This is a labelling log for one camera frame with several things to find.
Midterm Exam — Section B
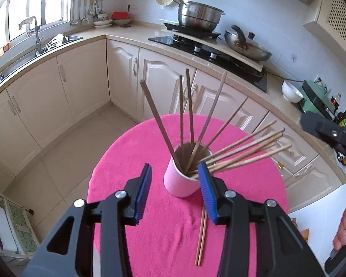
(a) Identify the green electric cooker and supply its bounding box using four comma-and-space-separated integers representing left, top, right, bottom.
301, 79, 339, 120

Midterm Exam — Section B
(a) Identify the pink tablecloth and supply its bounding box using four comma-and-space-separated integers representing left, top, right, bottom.
87, 114, 289, 277

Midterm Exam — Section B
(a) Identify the stack of white dishes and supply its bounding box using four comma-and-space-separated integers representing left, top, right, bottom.
92, 13, 113, 29

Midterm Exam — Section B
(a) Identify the white cup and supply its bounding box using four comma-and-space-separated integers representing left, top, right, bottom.
163, 146, 213, 198

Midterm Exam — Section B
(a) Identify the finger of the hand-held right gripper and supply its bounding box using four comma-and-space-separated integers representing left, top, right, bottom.
301, 112, 346, 166

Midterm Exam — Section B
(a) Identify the window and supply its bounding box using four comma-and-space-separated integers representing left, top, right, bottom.
0, 0, 75, 64

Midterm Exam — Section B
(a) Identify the wok with glass lid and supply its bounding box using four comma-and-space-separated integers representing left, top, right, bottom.
224, 25, 273, 62

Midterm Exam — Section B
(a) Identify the white bowl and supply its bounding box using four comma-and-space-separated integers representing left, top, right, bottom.
282, 80, 304, 103

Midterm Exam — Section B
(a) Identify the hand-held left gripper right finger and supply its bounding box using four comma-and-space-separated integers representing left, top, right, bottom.
198, 162, 326, 277

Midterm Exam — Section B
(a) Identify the steel sink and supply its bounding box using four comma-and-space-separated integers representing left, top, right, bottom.
0, 35, 84, 90

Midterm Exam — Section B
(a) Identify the red lidded bowl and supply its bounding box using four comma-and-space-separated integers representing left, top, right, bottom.
111, 12, 133, 26

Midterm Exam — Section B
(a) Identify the steel stockpot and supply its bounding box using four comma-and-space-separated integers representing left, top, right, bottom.
173, 0, 226, 32

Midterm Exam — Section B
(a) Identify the cluster of condiment bottles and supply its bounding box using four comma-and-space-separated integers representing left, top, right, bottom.
329, 92, 346, 135

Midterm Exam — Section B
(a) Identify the white storage shelf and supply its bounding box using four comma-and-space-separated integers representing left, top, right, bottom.
0, 187, 38, 260

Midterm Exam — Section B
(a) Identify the steel faucet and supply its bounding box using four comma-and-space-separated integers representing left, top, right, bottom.
19, 16, 45, 54

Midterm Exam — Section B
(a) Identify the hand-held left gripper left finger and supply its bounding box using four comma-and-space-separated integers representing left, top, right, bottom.
23, 163, 152, 277

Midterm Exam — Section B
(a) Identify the large lattice door cabinet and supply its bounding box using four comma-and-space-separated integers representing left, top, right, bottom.
303, 0, 346, 61

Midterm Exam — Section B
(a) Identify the white plate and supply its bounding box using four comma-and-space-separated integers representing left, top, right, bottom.
46, 34, 69, 49

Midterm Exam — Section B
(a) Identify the bunch of wooden chopsticks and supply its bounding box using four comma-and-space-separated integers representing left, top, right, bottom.
140, 69, 292, 179

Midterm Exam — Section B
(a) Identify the black power cable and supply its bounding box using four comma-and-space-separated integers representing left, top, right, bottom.
267, 72, 306, 83

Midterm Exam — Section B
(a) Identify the black induction cooker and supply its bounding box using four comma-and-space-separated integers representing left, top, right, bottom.
163, 21, 222, 39

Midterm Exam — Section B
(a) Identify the single wooden chopstick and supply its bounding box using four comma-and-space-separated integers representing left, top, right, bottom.
195, 206, 205, 266
198, 206, 207, 267

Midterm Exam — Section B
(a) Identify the grey rag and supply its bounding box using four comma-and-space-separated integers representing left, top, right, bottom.
19, 17, 37, 30

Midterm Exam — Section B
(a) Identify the black glass gas hob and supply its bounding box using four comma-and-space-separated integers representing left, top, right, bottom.
148, 35, 268, 93

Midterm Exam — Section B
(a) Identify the steel ladle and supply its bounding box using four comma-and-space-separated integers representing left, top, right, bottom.
81, 0, 90, 25
76, 0, 84, 26
70, 0, 79, 27

